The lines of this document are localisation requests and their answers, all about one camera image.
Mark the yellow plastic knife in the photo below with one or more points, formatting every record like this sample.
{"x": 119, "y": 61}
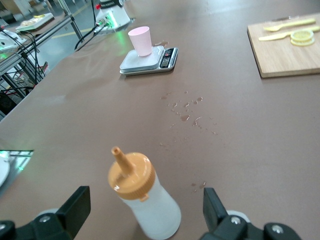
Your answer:
{"x": 273, "y": 37}

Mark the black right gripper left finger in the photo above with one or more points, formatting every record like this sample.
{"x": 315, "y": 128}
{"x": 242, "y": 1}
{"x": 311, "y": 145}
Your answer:
{"x": 75, "y": 212}

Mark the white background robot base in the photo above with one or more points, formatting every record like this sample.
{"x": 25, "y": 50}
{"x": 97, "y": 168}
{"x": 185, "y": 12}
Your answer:
{"x": 7, "y": 40}

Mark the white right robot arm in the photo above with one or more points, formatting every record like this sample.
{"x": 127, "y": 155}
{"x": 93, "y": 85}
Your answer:
{"x": 3, "y": 175}

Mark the aluminium frame workbench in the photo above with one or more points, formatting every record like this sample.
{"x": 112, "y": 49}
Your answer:
{"x": 72, "y": 22}

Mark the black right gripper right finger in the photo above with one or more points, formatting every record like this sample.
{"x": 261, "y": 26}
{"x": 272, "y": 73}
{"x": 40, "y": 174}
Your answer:
{"x": 216, "y": 215}

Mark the pink plastic cup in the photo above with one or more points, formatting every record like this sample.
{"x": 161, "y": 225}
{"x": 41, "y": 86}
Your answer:
{"x": 141, "y": 41}

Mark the white tray with food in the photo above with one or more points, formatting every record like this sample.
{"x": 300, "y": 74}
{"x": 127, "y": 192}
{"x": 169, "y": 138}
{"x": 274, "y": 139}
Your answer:
{"x": 35, "y": 22}

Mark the yellow plastic fork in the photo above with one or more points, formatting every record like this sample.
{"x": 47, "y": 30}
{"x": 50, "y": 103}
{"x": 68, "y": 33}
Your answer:
{"x": 287, "y": 25}

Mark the translucent squeeze bottle orange cap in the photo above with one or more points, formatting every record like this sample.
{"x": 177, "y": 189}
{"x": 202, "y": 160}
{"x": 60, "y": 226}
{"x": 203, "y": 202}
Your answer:
{"x": 150, "y": 207}

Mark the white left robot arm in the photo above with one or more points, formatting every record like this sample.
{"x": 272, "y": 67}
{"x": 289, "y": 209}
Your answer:
{"x": 117, "y": 17}

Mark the silver digital kitchen scale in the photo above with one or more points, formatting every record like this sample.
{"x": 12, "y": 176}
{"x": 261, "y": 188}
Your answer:
{"x": 142, "y": 63}

